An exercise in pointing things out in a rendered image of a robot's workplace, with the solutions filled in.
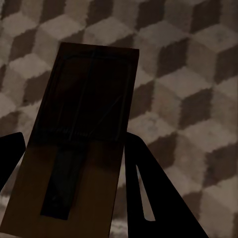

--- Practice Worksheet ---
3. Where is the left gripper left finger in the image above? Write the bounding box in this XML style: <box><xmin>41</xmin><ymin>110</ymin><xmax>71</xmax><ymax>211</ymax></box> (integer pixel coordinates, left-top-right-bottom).
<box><xmin>0</xmin><ymin>132</ymin><xmax>26</xmax><ymax>191</ymax></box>

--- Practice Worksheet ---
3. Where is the mousetrap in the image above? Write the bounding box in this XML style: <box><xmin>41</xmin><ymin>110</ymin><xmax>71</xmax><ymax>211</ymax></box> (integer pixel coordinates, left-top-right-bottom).
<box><xmin>0</xmin><ymin>43</ymin><xmax>139</xmax><ymax>238</ymax></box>

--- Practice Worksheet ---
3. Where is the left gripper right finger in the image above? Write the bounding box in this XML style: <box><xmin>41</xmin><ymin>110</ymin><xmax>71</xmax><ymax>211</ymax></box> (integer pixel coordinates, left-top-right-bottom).
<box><xmin>124</xmin><ymin>132</ymin><xmax>208</xmax><ymax>238</ymax></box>

